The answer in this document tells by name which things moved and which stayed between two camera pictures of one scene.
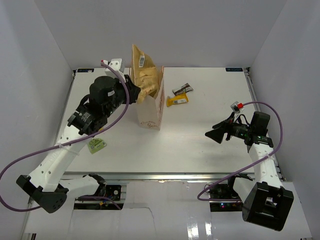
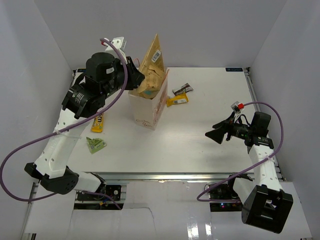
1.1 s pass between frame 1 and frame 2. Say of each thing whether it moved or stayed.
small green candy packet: stayed
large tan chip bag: moved
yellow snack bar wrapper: stayed
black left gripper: moved
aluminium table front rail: stayed
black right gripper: stayed
